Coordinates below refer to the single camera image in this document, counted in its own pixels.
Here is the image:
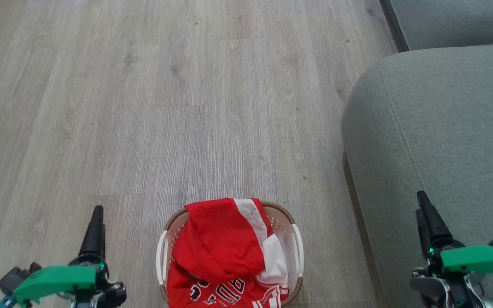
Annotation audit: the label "red basketball jersey with lettering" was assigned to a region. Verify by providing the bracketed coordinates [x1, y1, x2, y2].
[166, 261, 290, 308]

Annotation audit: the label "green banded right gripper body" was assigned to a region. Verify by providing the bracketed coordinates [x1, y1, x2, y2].
[410, 239, 493, 308]

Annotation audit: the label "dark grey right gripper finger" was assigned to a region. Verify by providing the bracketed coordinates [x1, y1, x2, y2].
[416, 209, 432, 258]
[417, 190, 453, 249]

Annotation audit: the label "white plastic laundry basket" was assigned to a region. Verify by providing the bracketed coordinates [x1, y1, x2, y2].
[156, 201, 305, 308]

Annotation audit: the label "grey and yellow sofa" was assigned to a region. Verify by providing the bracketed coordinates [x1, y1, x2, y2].
[341, 0, 493, 308]

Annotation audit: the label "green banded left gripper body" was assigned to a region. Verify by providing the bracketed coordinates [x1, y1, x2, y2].
[0, 255, 127, 308]

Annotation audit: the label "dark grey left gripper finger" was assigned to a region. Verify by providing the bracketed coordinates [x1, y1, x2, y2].
[79, 205, 104, 257]

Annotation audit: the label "red shorts with white stripes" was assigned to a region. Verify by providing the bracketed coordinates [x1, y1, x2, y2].
[172, 198, 290, 287]

